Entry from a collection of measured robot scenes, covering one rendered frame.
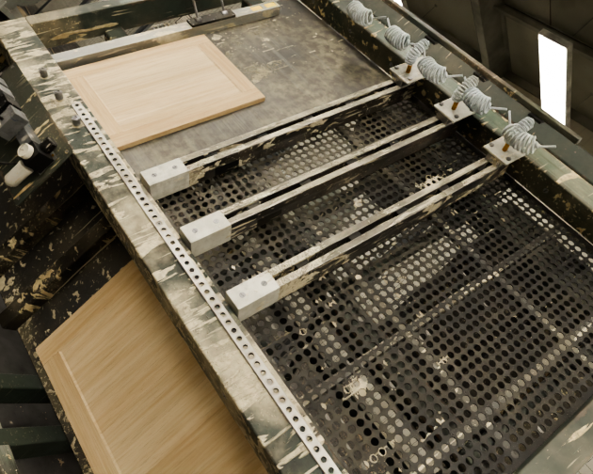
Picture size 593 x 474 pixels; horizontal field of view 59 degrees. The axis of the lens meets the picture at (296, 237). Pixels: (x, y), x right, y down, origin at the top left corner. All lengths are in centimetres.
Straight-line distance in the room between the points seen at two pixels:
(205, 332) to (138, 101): 92
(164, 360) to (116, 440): 26
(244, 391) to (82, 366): 70
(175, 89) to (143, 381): 99
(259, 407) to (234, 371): 10
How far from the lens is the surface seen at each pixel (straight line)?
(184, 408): 156
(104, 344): 174
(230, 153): 162
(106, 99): 192
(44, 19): 228
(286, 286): 135
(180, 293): 134
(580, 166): 240
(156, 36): 217
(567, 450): 141
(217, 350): 126
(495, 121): 198
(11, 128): 180
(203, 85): 197
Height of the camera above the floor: 122
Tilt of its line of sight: 3 degrees down
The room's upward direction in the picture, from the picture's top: 48 degrees clockwise
